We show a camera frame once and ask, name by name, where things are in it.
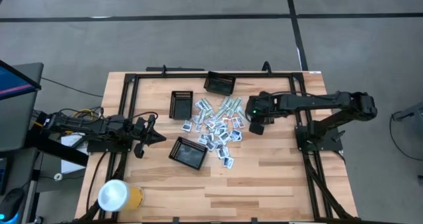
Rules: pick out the black desk support beam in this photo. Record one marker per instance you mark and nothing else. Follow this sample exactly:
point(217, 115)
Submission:
point(56, 149)

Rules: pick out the computer monitor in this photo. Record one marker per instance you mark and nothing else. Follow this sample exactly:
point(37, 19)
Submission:
point(16, 82)

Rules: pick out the grey stand base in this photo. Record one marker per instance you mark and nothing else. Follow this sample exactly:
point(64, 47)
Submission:
point(409, 113)

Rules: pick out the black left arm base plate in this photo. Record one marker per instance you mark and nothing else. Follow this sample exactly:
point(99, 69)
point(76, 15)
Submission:
point(109, 147)

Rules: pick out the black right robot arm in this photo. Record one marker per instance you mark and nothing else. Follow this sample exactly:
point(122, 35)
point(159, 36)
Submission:
point(314, 101)

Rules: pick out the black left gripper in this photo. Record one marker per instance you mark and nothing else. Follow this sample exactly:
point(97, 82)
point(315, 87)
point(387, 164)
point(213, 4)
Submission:
point(142, 133)

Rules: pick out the black computer mouse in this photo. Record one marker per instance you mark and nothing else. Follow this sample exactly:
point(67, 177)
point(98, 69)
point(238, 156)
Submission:
point(11, 204)

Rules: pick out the black table edge bracket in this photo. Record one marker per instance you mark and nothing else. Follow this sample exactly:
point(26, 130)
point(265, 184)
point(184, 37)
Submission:
point(176, 220)
point(254, 220)

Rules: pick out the black flat bar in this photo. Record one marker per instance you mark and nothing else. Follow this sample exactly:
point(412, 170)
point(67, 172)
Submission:
point(175, 69)

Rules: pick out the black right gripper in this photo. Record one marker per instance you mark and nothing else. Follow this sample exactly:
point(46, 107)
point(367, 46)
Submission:
point(259, 105)

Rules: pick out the black table clamp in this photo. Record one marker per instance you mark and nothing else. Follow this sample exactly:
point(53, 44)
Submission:
point(267, 68)
point(164, 71)

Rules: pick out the yellow tub with white lid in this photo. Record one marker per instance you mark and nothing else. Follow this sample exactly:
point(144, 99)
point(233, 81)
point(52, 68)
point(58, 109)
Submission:
point(114, 195)

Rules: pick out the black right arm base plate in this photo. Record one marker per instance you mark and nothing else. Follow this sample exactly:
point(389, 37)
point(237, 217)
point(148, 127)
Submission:
point(330, 146)

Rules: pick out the white paper sheet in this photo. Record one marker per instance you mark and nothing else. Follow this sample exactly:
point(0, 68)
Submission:
point(72, 166)

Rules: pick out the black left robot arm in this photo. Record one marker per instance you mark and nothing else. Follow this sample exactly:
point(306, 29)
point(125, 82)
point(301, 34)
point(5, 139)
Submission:
point(82, 125)

